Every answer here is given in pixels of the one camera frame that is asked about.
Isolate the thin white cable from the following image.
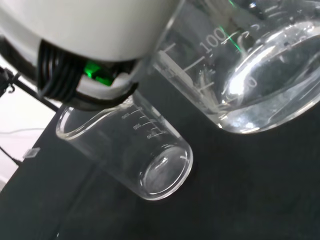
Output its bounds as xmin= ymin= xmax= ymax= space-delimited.
xmin=0 ymin=127 xmax=47 ymax=136

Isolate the empty clear glass beaker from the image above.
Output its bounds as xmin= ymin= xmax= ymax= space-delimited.
xmin=55 ymin=96 xmax=195 ymax=202

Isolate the black bench cloth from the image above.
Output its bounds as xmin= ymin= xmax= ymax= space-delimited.
xmin=0 ymin=47 xmax=320 ymax=240

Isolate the thin black cable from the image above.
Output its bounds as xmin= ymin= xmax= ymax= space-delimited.
xmin=0 ymin=145 xmax=24 ymax=166

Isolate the clear tape piece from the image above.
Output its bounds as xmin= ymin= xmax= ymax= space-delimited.
xmin=22 ymin=147 xmax=41 ymax=159

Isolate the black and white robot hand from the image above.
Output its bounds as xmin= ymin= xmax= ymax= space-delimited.
xmin=0 ymin=0 xmax=186 ymax=111

